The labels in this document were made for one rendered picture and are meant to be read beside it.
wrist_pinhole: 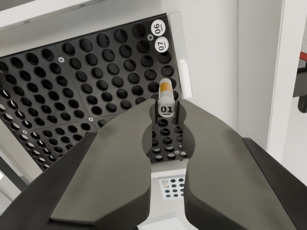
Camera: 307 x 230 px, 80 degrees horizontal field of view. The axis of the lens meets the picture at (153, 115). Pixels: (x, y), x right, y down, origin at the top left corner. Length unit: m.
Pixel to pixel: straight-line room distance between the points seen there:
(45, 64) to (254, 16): 0.21
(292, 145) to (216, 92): 0.28
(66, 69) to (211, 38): 0.17
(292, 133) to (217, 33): 0.31
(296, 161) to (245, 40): 0.38
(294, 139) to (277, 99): 0.31
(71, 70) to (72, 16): 0.08
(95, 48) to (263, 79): 0.17
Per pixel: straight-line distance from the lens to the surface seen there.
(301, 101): 0.25
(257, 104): 0.23
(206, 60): 0.26
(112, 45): 0.19
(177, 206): 0.62
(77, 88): 0.22
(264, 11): 0.20
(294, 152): 0.54
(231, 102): 0.30
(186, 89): 0.26
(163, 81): 0.15
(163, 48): 0.18
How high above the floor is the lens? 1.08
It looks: 58 degrees down
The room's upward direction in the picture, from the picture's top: 176 degrees counter-clockwise
